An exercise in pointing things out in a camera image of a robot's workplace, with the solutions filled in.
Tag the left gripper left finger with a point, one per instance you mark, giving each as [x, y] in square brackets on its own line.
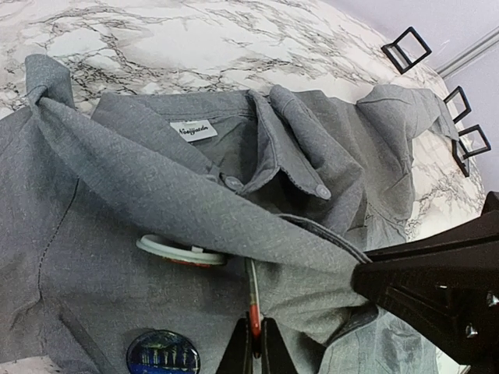
[238, 356]

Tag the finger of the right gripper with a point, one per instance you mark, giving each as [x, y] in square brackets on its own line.
[444, 286]

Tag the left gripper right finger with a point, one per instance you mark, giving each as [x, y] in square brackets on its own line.
[275, 358]

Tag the orange portrait brooch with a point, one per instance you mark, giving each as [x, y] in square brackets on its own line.
[254, 307]

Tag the grey button-up shirt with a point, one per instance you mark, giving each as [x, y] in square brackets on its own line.
[301, 183]

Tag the blue night scene brooch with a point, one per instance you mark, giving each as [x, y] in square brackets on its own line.
[162, 352]

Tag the teal and gold brooch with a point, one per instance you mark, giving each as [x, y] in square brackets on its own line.
[175, 252]

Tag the black display frame front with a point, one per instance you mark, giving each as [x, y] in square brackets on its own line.
[463, 154]

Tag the black display frame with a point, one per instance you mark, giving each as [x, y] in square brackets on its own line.
[407, 50]
[463, 154]
[458, 104]

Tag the black display frame middle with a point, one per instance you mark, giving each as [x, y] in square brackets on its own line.
[458, 104]

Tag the black display frame back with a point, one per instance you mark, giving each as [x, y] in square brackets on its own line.
[407, 50]

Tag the right aluminium frame post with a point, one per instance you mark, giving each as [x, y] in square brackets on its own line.
[470, 54]

